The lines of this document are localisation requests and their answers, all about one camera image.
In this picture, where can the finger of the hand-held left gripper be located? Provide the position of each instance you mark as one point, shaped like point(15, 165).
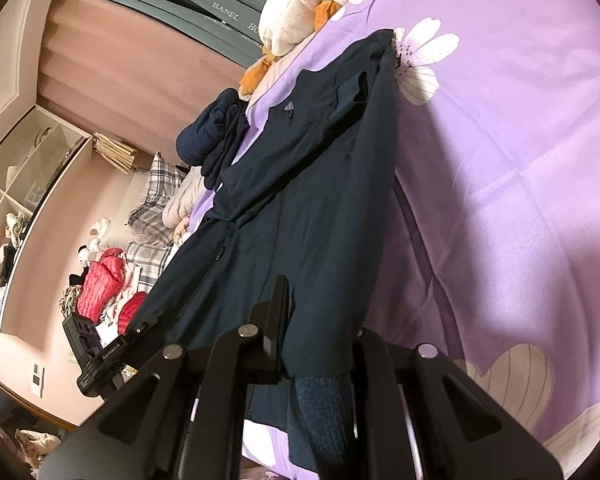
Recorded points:
point(139, 334)

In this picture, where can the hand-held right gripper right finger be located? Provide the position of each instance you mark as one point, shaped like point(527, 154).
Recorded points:
point(430, 410)

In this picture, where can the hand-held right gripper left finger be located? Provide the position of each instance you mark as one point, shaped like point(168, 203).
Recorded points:
point(220, 390)

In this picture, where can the navy zip jacket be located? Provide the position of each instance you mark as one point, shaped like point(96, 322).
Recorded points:
point(305, 210)

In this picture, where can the stack of folded navy clothes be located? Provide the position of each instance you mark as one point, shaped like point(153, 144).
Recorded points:
point(210, 130)

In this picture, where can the red down jacket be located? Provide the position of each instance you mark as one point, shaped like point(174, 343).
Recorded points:
point(100, 285)
point(132, 310)

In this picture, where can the small plaid pillow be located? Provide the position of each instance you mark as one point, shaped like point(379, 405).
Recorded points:
point(147, 260)

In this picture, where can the white plush toy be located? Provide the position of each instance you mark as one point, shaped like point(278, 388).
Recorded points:
point(92, 242)

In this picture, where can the peach cloth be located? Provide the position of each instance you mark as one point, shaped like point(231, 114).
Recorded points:
point(181, 230)

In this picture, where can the white pillow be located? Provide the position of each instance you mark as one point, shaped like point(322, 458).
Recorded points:
point(122, 210)

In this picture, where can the large plaid pillow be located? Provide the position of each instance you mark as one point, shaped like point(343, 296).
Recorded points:
point(155, 195)

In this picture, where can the grey quilt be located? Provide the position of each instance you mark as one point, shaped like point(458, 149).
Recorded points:
point(185, 200)

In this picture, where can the beige hanging fringe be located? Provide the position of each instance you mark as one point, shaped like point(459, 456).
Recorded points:
point(115, 152)

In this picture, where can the pink curtain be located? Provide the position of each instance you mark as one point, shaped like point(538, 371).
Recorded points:
point(130, 85)

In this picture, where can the purple floral blanket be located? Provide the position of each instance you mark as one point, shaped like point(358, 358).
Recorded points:
point(505, 160)

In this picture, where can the grey printed curtain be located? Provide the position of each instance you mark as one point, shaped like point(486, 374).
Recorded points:
point(180, 5)

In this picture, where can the white plush duck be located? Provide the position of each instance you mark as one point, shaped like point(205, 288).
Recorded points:
point(300, 5)

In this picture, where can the white wall switch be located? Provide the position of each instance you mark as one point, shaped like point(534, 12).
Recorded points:
point(37, 380)

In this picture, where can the white wall shelf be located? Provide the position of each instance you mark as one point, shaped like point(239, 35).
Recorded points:
point(25, 200)

